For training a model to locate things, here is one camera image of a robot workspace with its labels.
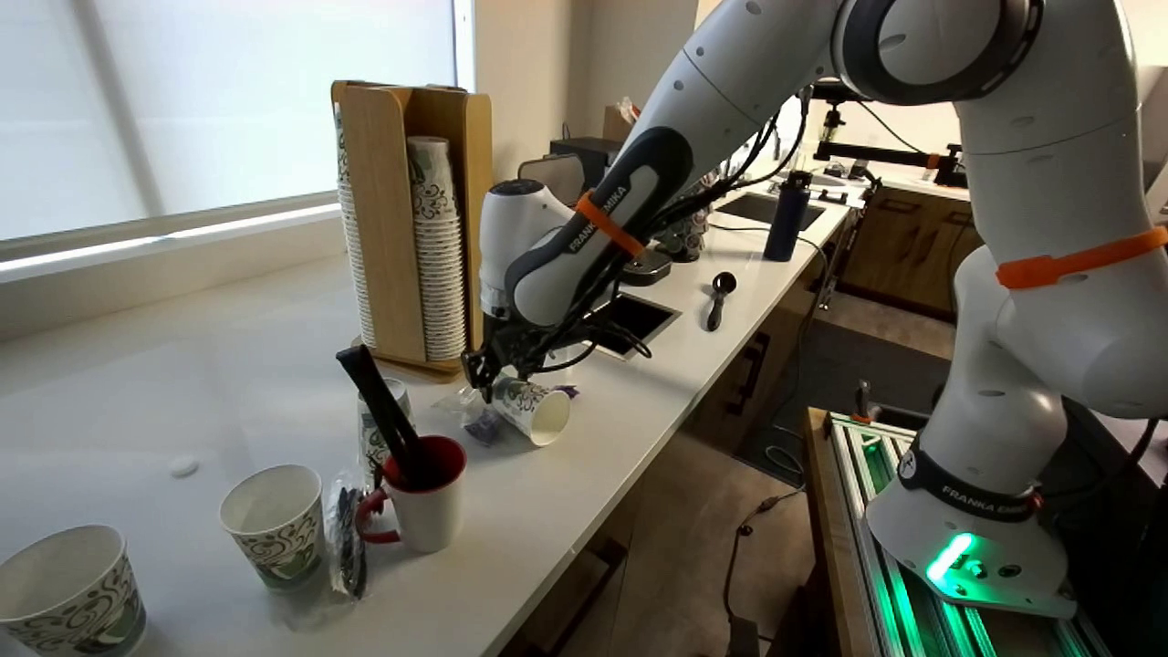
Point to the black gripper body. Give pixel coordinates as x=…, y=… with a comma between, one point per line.
x=515, y=346

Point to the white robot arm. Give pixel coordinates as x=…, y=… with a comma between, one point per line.
x=1059, y=274

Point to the black coffee grinder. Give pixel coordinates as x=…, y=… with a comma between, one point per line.
x=653, y=266

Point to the stacked patterned paper cups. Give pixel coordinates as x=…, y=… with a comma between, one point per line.
x=440, y=258

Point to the black coffee scoop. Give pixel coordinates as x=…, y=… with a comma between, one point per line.
x=721, y=285

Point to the wooden cup dispenser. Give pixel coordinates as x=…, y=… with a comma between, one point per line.
x=372, y=124

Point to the middle patterned paper cup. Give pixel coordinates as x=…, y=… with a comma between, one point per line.
x=275, y=519

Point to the front left paper cup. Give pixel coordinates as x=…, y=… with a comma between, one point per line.
x=75, y=597

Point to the clear plastic bag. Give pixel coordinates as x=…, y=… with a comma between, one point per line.
x=475, y=419

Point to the black utensil in mug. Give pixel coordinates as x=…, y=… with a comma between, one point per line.
x=388, y=413

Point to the red and white mug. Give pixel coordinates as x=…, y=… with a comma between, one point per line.
x=428, y=511

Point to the patterned jar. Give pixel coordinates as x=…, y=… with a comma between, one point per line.
x=683, y=239

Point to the scissors in plastic wrap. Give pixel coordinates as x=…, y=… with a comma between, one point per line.
x=350, y=533

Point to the black bottle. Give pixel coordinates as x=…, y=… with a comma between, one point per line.
x=788, y=217

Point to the white bottle cap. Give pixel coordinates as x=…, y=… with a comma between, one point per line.
x=184, y=465

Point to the wooden cabinet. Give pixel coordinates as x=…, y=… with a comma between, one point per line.
x=908, y=250

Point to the green lit robot base rail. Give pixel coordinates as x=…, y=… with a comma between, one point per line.
x=898, y=587

